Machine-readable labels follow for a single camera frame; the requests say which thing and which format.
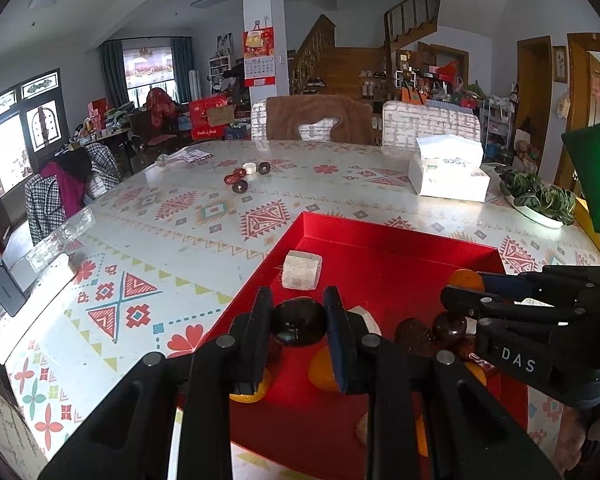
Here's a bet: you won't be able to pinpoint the large brown date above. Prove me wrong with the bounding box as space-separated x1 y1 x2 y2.
394 317 436 356

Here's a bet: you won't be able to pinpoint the white plate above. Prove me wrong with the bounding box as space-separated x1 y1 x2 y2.
500 182 576 230

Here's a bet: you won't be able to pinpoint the grey curtain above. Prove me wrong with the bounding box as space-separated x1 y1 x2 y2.
171 36 195 103
99 40 130 111

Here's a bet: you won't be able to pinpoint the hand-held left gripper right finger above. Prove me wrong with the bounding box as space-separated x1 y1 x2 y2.
322 286 563 480

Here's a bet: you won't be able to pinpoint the pink garment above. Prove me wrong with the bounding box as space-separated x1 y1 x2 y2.
40 160 88 218

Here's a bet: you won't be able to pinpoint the small framed picture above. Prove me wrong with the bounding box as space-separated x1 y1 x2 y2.
552 46 568 83

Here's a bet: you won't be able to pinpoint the spinach leaves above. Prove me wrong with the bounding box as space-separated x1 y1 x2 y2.
500 169 577 224

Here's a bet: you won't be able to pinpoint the yellow box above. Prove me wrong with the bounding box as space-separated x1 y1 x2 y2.
575 197 600 256

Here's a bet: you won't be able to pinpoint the brown covered chair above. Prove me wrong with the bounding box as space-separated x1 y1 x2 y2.
251 95 376 147

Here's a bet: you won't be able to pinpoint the red garment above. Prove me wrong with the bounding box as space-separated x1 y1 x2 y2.
147 87 181 131

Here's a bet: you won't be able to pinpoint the clear plastic case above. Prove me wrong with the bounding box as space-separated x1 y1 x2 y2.
25 207 97 273

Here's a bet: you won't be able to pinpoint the person's right hand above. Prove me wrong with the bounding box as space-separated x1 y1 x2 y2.
552 405 600 478

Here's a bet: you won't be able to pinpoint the red tray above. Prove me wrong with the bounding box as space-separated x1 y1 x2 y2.
177 211 531 466

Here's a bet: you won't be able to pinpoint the red gift box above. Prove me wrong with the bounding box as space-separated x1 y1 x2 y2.
189 96 236 141

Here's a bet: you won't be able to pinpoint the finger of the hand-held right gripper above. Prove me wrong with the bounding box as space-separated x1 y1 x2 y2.
440 285 581 331
477 266 600 306

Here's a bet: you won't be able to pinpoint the wooden door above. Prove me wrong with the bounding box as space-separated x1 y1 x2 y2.
516 36 552 171

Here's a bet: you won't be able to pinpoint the wooden staircase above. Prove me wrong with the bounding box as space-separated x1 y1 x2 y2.
287 0 441 96

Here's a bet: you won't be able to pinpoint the white tissue box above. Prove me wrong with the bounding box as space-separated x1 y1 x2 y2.
408 134 491 203

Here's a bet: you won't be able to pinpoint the wooden door frame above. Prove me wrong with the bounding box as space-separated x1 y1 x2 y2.
555 33 600 191

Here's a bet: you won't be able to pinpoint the red wall calendar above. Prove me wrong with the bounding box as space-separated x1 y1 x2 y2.
243 29 276 87

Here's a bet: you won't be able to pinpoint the checkered jacket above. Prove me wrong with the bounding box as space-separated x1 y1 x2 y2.
24 142 123 248

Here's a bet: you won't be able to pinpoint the white papers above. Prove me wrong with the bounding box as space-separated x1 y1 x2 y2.
155 147 216 163

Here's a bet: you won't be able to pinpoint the metal shelf trolley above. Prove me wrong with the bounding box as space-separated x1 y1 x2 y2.
480 95 516 161

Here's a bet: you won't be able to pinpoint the white cube block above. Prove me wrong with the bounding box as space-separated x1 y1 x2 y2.
281 250 323 291

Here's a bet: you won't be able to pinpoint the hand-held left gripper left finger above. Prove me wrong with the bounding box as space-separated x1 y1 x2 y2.
37 286 276 480

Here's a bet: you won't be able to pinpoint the white patterned chair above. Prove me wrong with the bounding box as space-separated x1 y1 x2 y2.
381 101 482 148

